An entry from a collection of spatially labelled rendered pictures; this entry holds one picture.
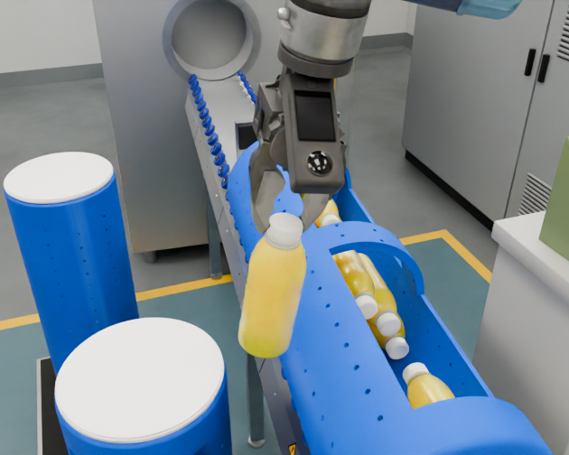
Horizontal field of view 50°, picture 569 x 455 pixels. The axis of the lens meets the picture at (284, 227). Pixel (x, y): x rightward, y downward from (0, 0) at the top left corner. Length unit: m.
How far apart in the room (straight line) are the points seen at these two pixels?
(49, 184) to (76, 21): 3.96
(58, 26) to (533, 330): 4.84
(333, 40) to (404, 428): 0.44
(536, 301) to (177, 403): 0.69
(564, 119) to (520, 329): 1.69
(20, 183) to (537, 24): 2.21
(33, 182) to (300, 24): 1.25
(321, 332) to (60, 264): 0.98
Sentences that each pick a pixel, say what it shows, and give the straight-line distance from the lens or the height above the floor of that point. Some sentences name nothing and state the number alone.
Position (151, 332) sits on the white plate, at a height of 1.04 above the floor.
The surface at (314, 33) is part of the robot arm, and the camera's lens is 0.55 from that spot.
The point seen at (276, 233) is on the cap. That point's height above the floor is 1.43.
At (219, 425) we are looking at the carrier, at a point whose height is 0.97.
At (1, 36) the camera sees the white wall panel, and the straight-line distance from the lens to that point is 5.61.
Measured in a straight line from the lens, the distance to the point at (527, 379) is 1.35.
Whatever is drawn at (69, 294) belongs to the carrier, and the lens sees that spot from 1.77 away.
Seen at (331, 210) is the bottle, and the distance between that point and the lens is 1.33.
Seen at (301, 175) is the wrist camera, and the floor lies 1.54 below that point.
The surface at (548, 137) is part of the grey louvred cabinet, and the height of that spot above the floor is 0.67.
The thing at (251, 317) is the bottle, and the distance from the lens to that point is 0.73.
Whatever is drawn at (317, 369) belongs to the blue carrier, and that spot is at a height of 1.17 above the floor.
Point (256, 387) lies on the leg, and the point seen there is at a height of 0.30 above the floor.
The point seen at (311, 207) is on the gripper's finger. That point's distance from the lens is 0.66.
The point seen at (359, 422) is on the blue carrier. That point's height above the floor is 1.19.
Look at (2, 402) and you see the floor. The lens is 2.62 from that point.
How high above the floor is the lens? 1.79
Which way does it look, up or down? 33 degrees down
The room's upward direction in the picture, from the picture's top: straight up
